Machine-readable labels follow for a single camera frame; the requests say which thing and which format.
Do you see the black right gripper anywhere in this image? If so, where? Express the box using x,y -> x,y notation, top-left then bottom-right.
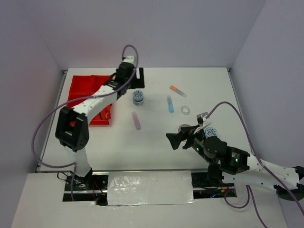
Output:
165,124 -> 213,164

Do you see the blue lidded jar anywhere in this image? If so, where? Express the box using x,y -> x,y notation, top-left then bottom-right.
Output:
132,90 -> 144,106
205,127 -> 218,138

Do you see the small clear tape roll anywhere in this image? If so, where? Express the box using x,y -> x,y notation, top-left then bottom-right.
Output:
180,105 -> 190,115

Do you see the blue highlighter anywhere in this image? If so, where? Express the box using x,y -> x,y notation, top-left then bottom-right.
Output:
167,95 -> 174,113

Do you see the orange capped highlighter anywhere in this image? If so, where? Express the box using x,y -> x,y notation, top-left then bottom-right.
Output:
170,85 -> 187,97

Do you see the pink highlighter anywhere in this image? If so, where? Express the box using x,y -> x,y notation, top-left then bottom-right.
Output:
132,112 -> 141,130

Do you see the large clear tape roll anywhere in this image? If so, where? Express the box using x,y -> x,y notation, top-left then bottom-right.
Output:
179,124 -> 190,128

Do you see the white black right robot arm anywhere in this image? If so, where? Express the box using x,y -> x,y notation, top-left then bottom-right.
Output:
166,126 -> 304,201

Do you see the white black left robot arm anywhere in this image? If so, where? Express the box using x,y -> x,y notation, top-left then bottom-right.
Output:
55,56 -> 144,190

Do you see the red four-compartment bin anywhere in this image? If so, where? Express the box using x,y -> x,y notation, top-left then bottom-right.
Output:
66,75 -> 117,127

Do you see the silver taped panel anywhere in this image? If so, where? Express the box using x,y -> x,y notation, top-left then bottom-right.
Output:
107,171 -> 195,206

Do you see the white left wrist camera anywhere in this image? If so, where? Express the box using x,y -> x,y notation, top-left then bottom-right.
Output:
122,55 -> 136,65

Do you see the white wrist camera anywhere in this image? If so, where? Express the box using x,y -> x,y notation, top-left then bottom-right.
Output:
194,112 -> 212,134
122,55 -> 136,65

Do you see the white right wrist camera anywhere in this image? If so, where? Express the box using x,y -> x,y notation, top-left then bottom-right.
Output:
194,112 -> 212,134

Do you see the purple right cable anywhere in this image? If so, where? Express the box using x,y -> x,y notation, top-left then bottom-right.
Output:
205,101 -> 304,228

